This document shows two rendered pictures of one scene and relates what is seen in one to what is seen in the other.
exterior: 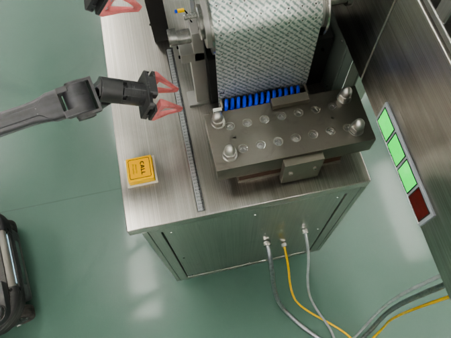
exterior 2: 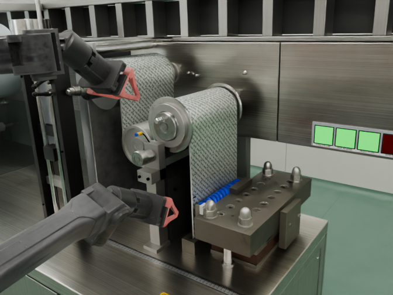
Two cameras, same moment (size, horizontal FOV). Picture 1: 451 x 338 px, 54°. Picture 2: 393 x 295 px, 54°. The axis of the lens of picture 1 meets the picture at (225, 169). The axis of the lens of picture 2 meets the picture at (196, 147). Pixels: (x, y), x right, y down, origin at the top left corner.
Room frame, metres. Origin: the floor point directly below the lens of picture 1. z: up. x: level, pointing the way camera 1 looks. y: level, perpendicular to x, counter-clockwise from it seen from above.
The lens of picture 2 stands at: (-0.05, 0.66, 1.50)
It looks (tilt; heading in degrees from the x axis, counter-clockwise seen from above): 18 degrees down; 315
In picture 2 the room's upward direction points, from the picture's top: 2 degrees counter-clockwise
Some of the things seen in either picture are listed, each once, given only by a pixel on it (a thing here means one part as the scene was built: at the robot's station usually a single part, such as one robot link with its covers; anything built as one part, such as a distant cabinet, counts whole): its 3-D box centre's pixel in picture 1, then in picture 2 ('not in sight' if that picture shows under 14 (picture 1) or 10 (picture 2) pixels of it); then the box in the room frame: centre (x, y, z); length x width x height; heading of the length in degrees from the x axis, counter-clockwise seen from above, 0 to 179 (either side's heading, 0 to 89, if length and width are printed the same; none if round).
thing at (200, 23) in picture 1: (202, 21); (166, 126); (0.68, 0.03, 1.25); 0.07 x 0.02 x 0.07; 9
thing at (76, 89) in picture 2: not in sight; (76, 90); (0.92, 0.14, 1.34); 0.06 x 0.03 x 0.03; 99
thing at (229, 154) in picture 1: (229, 151); (245, 215); (0.46, -0.01, 1.05); 0.04 x 0.04 x 0.04
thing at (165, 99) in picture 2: (207, 20); (169, 124); (0.68, 0.02, 1.25); 0.15 x 0.01 x 0.15; 9
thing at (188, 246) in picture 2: not in sight; (216, 225); (0.64, -0.11, 0.92); 0.28 x 0.04 x 0.04; 99
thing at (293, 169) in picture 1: (301, 169); (290, 223); (0.44, -0.19, 0.97); 0.10 x 0.03 x 0.11; 99
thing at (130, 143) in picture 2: not in sight; (165, 135); (0.82, -0.08, 1.18); 0.26 x 0.12 x 0.12; 99
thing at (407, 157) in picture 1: (403, 162); (357, 139); (0.35, -0.36, 1.19); 0.25 x 0.01 x 0.07; 9
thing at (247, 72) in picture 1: (264, 70); (215, 164); (0.64, -0.11, 1.11); 0.23 x 0.01 x 0.18; 99
